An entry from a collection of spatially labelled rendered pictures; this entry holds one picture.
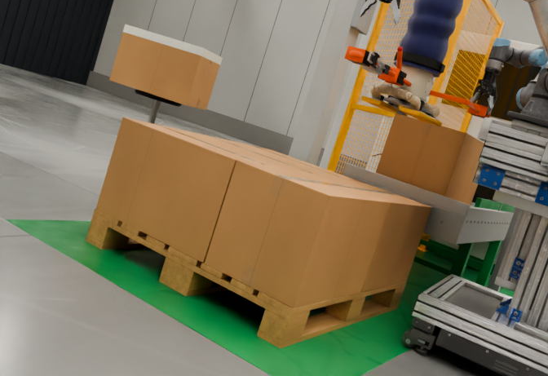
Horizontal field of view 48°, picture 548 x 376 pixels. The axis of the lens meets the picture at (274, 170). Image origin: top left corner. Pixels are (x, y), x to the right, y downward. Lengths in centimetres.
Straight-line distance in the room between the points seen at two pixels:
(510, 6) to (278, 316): 1088
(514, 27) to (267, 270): 1068
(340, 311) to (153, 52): 241
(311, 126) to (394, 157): 108
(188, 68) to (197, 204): 202
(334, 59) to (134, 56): 138
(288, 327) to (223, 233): 41
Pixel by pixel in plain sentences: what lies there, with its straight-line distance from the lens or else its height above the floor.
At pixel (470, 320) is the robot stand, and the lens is 256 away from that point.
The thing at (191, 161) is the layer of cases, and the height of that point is 48.
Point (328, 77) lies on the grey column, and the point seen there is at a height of 110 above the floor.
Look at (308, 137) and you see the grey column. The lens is 428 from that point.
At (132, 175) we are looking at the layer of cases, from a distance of 252.
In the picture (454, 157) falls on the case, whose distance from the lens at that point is 325.
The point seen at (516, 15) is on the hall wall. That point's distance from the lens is 1251.
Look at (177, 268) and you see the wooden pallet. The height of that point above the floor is 8.
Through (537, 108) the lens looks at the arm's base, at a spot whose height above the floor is 108.
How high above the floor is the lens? 74
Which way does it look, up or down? 5 degrees down
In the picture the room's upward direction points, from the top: 18 degrees clockwise
